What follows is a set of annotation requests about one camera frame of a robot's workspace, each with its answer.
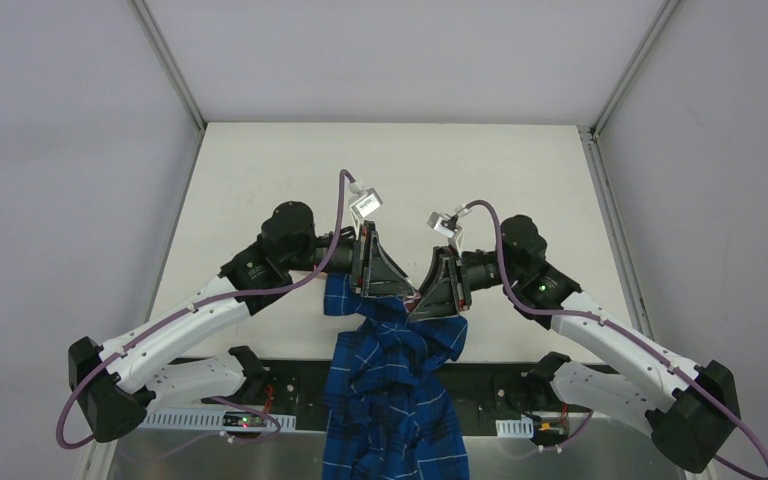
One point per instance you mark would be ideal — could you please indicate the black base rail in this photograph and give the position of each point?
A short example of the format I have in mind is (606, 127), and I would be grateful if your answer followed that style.
(472, 397)

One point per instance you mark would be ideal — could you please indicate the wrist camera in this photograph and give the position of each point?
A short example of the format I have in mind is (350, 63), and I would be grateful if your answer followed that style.
(449, 226)
(363, 204)

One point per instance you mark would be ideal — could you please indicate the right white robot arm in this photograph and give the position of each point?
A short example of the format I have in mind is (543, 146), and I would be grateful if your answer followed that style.
(684, 408)

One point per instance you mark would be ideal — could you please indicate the blue plaid shirt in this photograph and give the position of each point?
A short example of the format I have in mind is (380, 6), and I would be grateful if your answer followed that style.
(386, 343)

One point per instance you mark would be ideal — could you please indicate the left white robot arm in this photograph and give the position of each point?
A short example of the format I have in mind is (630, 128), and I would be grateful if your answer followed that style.
(119, 382)

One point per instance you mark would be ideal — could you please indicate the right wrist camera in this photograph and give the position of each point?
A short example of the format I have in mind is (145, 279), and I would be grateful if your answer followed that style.
(449, 226)

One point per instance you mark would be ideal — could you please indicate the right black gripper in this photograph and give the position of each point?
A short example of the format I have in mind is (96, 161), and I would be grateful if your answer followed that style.
(456, 276)

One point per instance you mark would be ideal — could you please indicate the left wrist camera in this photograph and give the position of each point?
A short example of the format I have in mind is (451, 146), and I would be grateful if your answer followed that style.
(363, 204)

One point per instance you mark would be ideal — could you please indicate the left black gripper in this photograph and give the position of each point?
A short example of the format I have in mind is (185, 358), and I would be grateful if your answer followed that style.
(363, 260)

